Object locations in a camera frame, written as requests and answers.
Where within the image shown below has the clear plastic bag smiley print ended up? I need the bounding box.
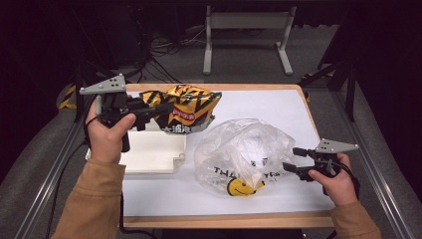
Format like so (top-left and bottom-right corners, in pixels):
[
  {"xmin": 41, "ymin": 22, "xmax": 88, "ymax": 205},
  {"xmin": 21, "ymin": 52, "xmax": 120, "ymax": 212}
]
[{"xmin": 193, "ymin": 118, "xmax": 297, "ymax": 198}]

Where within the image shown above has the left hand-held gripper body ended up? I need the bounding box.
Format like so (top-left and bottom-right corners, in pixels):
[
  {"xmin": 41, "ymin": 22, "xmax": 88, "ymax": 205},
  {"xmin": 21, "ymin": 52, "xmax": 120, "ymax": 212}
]
[{"xmin": 79, "ymin": 73, "xmax": 147, "ymax": 153}]

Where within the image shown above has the person's left hand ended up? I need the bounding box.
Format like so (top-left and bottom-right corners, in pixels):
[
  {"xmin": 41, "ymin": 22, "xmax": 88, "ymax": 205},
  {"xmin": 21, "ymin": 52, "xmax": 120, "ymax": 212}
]
[{"xmin": 87, "ymin": 99, "xmax": 137, "ymax": 164}]

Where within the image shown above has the left hand-held gripper black cable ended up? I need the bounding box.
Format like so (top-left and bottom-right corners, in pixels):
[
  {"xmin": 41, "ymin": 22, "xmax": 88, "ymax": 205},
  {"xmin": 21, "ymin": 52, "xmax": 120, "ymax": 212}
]
[{"xmin": 44, "ymin": 113, "xmax": 101, "ymax": 239}]

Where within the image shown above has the aluminium rail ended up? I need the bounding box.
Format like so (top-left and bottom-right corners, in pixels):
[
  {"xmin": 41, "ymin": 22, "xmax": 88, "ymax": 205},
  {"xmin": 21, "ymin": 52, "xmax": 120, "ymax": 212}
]
[
  {"xmin": 13, "ymin": 96, "xmax": 98, "ymax": 239},
  {"xmin": 330, "ymin": 89, "xmax": 416, "ymax": 239}
]

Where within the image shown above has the grey metal stand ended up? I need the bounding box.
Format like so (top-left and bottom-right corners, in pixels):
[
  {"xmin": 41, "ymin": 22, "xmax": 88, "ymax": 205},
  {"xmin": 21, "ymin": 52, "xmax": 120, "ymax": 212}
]
[{"xmin": 202, "ymin": 5, "xmax": 298, "ymax": 77}]

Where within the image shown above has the right hand-held gripper black cable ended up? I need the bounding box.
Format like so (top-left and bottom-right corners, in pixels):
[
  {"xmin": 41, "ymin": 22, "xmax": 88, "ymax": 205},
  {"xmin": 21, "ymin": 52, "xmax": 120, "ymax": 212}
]
[{"xmin": 334, "ymin": 158, "xmax": 361, "ymax": 201}]

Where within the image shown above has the white plastic box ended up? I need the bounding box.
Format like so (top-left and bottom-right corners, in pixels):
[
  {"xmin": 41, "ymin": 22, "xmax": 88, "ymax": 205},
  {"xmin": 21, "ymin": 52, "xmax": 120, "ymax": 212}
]
[{"xmin": 85, "ymin": 119, "xmax": 188, "ymax": 175}]

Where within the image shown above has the yellow black chips bag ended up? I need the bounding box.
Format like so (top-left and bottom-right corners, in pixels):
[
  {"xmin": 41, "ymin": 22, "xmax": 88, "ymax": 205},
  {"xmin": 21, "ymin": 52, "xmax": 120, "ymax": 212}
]
[{"xmin": 138, "ymin": 84, "xmax": 223, "ymax": 135}]

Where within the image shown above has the white table sheet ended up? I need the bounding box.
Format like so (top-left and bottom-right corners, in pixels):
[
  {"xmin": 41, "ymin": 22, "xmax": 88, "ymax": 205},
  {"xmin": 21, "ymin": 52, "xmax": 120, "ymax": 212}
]
[{"xmin": 121, "ymin": 89, "xmax": 336, "ymax": 219}]

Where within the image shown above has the yellow black hazard tape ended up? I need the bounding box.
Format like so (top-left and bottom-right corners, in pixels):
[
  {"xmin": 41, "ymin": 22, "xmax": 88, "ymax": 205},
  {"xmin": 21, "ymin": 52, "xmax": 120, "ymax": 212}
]
[{"xmin": 58, "ymin": 84, "xmax": 79, "ymax": 111}]

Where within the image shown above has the bundle of black floor cables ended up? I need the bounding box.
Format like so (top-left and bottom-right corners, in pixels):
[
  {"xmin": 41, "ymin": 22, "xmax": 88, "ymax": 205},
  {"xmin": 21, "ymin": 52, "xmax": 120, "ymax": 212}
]
[{"xmin": 130, "ymin": 6, "xmax": 208, "ymax": 85}]

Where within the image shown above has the hand-held gripper black cable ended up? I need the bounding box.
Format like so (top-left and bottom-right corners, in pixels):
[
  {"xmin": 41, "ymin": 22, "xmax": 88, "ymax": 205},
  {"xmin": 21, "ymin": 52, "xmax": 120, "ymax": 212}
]
[
  {"xmin": 334, "ymin": 158, "xmax": 361, "ymax": 201},
  {"xmin": 44, "ymin": 113, "xmax": 101, "ymax": 239}
]

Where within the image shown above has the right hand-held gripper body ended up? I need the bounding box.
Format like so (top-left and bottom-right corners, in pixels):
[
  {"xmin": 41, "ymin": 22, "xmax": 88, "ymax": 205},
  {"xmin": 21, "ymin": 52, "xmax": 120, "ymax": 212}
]
[{"xmin": 306, "ymin": 137, "xmax": 360, "ymax": 182}]

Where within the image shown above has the person's right hand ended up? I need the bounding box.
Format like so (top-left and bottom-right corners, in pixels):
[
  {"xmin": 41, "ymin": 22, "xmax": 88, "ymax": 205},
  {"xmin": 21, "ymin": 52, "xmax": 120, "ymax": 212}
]
[{"xmin": 308, "ymin": 152, "xmax": 359, "ymax": 208}]

